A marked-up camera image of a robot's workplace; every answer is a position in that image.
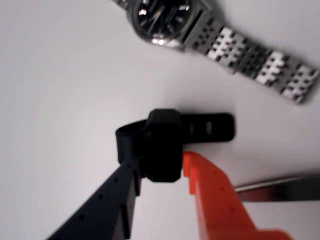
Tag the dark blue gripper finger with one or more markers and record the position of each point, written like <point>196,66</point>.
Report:
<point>107,202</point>

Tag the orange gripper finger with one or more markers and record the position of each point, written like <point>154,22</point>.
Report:
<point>220,207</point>

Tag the silver wristwatch with dark dial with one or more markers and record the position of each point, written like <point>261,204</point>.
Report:
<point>162,20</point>

